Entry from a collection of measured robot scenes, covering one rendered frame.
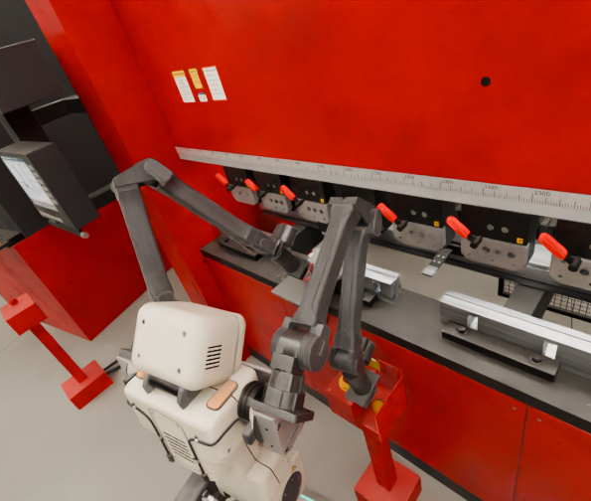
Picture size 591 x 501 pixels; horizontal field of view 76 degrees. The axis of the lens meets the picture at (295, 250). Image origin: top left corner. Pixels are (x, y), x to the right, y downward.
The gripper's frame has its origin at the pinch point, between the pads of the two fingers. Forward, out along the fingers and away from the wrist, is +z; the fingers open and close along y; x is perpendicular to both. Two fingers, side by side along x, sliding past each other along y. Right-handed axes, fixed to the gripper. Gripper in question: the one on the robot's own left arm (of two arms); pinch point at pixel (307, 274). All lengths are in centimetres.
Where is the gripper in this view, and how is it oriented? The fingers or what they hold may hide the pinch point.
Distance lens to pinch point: 135.0
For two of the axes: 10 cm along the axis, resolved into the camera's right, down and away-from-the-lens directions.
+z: 5.5, 4.3, 7.1
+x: -4.6, 8.7, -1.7
